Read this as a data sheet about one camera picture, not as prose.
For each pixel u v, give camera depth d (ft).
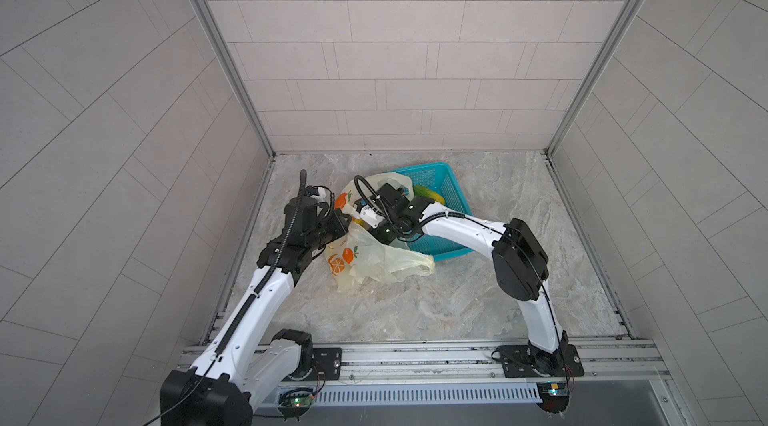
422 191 3.25
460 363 2.37
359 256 2.36
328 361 2.33
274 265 1.62
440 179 3.32
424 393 4.74
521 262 1.64
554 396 2.22
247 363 1.35
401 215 2.14
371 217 2.52
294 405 2.11
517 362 2.28
